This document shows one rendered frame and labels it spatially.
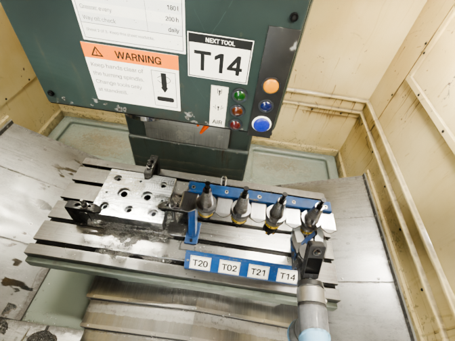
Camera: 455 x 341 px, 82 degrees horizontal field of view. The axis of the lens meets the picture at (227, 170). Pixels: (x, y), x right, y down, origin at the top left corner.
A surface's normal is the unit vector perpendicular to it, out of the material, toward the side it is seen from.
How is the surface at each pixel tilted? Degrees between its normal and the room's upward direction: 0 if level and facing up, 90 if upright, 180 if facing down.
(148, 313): 8
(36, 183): 24
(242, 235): 0
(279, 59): 90
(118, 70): 90
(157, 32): 90
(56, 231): 0
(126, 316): 8
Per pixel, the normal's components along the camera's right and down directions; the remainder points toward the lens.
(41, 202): 0.48, -0.54
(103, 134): 0.10, -0.66
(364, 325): -0.32, -0.65
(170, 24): -0.11, 0.74
